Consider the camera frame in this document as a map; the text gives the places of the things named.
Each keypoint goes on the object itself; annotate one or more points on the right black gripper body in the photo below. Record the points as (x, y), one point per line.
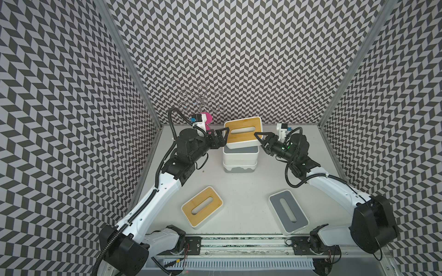
(280, 149)

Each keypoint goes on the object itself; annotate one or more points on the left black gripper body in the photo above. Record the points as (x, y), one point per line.
(204, 144)

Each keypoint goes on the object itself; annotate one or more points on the chrome wire cup rack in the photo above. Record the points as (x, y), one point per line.
(202, 98)

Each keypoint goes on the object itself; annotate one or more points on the pink plastic goblet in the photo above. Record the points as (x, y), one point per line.
(208, 118)

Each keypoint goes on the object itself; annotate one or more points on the aluminium mounting rail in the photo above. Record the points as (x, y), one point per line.
(260, 246)

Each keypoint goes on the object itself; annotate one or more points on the all white tissue box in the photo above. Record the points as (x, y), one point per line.
(239, 170)

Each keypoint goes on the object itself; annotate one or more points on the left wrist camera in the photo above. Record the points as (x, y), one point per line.
(199, 120)

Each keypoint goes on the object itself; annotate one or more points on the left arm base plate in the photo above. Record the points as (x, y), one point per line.
(190, 246)

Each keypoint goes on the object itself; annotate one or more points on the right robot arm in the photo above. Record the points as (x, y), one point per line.
(372, 224)

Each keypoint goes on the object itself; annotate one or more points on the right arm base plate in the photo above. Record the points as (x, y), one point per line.
(303, 245)

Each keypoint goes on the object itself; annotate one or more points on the grey lid tissue box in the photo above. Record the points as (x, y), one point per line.
(246, 156)
(288, 214)

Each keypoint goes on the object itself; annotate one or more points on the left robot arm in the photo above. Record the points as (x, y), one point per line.
(124, 246)

